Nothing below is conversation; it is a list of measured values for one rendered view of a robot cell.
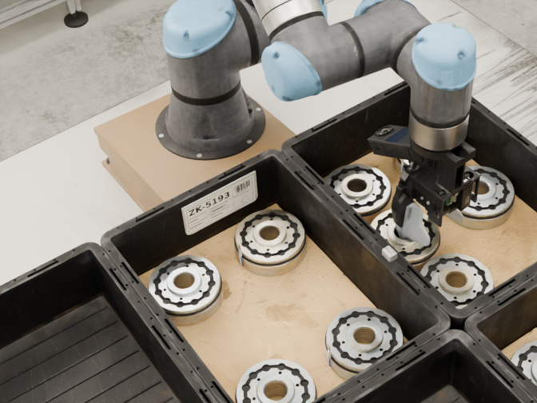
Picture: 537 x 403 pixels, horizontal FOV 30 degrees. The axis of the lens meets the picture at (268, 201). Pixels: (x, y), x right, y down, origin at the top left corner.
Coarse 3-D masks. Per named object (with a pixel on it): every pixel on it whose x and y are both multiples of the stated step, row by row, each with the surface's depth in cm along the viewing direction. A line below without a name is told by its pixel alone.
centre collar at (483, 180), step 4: (480, 176) 150; (480, 180) 149; (484, 180) 149; (488, 180) 149; (484, 184) 149; (488, 184) 148; (492, 184) 148; (492, 188) 148; (472, 192) 148; (488, 192) 147; (492, 192) 147; (480, 196) 147; (484, 196) 147; (488, 196) 147; (492, 196) 147; (480, 200) 147; (484, 200) 147
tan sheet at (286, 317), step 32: (224, 256) 146; (320, 256) 146; (224, 288) 142; (256, 288) 142; (288, 288) 142; (320, 288) 142; (352, 288) 141; (224, 320) 139; (256, 320) 138; (288, 320) 138; (320, 320) 138; (224, 352) 135; (256, 352) 135; (288, 352) 134; (320, 352) 134; (224, 384) 131; (320, 384) 131
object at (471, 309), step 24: (384, 96) 154; (336, 120) 150; (288, 144) 147; (528, 144) 145; (336, 192) 140; (360, 216) 137; (384, 240) 134; (408, 264) 131; (432, 288) 128; (504, 288) 127; (456, 312) 125
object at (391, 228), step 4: (392, 224) 144; (388, 228) 144; (392, 228) 144; (388, 232) 143; (392, 232) 143; (388, 236) 143; (392, 236) 142; (392, 240) 142; (396, 240) 142; (400, 240) 142; (404, 240) 142; (408, 240) 142; (412, 240) 142; (396, 244) 142; (400, 244) 142; (404, 244) 141; (408, 244) 142; (412, 244) 142
